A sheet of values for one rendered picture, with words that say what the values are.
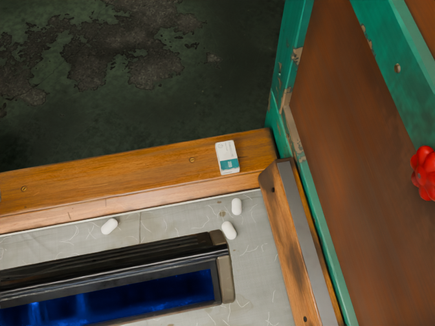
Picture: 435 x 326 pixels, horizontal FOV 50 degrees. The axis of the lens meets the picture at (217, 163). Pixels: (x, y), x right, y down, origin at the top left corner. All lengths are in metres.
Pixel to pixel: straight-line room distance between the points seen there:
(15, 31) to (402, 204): 1.99
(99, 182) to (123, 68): 1.17
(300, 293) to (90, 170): 0.44
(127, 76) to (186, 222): 1.21
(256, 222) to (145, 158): 0.24
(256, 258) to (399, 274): 0.36
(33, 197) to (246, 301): 0.43
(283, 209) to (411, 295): 0.30
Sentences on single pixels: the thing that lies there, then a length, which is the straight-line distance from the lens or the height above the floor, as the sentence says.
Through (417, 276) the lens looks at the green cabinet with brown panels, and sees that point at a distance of 0.51.
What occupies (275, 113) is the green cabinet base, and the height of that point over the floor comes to 0.82.
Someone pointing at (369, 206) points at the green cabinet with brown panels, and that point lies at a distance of 0.57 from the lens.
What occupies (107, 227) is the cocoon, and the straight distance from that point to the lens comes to 0.87.
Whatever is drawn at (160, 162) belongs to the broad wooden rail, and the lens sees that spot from 0.90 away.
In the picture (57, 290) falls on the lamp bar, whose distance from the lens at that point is 0.49.
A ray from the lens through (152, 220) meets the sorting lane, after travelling 0.88.
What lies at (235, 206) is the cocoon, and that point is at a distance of 0.86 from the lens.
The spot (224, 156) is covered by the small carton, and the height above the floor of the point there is 0.79.
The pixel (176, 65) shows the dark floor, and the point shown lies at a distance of 2.00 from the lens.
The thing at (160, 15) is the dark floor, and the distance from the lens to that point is 2.20.
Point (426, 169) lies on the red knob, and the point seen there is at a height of 1.25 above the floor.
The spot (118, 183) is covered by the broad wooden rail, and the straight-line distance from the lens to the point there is 0.89.
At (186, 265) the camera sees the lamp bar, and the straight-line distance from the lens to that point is 0.47.
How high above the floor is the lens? 1.56
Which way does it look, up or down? 63 degrees down
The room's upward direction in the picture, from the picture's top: straight up
